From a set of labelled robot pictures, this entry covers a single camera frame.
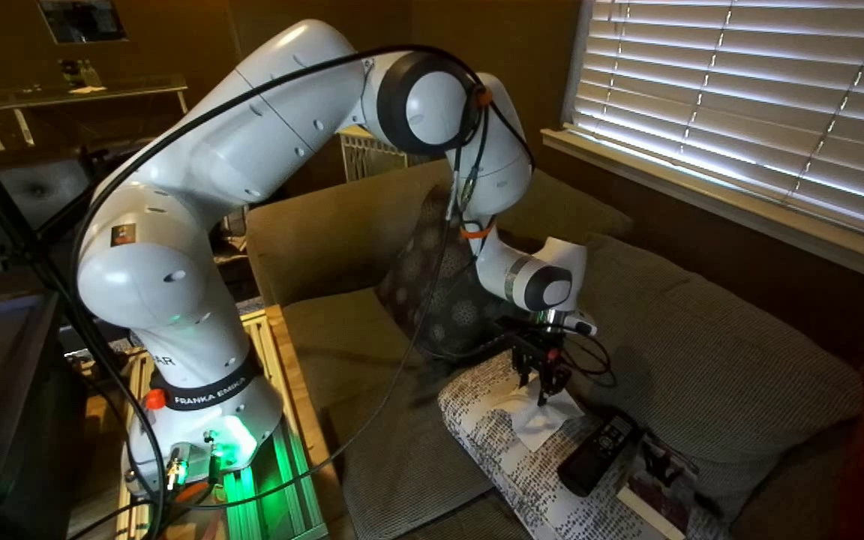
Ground white wall shelf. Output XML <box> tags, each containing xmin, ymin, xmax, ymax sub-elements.
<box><xmin>0</xmin><ymin>78</ymin><xmax>199</xmax><ymax>149</ymax></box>

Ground small olive back cushion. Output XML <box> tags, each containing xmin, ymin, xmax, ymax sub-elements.
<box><xmin>549</xmin><ymin>233</ymin><xmax>864</xmax><ymax>523</ymax></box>

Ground black remote control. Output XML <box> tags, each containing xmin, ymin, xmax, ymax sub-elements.
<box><xmin>556</xmin><ymin>407</ymin><xmax>645</xmax><ymax>499</ymax></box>

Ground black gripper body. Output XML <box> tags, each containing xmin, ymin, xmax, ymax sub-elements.
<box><xmin>507</xmin><ymin>329</ymin><xmax>576</xmax><ymax>386</ymax></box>

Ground grey fabric sofa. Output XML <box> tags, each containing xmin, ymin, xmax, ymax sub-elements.
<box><xmin>244</xmin><ymin>155</ymin><xmax>864</xmax><ymax>540</ymax></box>

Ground dark floral throw pillow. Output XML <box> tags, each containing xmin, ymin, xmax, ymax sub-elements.
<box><xmin>374</xmin><ymin>188</ymin><xmax>516</xmax><ymax>370</ymax></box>

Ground dark red magazine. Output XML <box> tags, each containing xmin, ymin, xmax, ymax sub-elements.
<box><xmin>616</xmin><ymin>427</ymin><xmax>716</xmax><ymax>540</ymax></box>

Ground framed wall picture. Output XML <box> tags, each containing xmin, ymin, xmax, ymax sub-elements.
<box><xmin>36</xmin><ymin>0</ymin><xmax>129</xmax><ymax>45</ymax></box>

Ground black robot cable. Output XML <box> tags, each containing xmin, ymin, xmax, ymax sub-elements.
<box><xmin>63</xmin><ymin>42</ymin><xmax>540</xmax><ymax>514</ymax></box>

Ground white window blinds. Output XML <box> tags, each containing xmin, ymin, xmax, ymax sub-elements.
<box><xmin>562</xmin><ymin>0</ymin><xmax>864</xmax><ymax>252</ymax></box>

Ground white window sill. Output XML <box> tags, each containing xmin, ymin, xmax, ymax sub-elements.
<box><xmin>538</xmin><ymin>126</ymin><xmax>864</xmax><ymax>294</ymax></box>

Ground small grey sofa back cushion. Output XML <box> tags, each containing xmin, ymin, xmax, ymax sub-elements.
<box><xmin>495</xmin><ymin>169</ymin><xmax>637</xmax><ymax>264</ymax></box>

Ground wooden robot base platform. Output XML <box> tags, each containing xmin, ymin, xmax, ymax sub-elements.
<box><xmin>113</xmin><ymin>304</ymin><xmax>361</xmax><ymax>540</ymax></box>

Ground white black-dotted pillow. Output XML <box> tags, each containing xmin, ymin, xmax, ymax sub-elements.
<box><xmin>435</xmin><ymin>344</ymin><xmax>736</xmax><ymax>540</ymax></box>

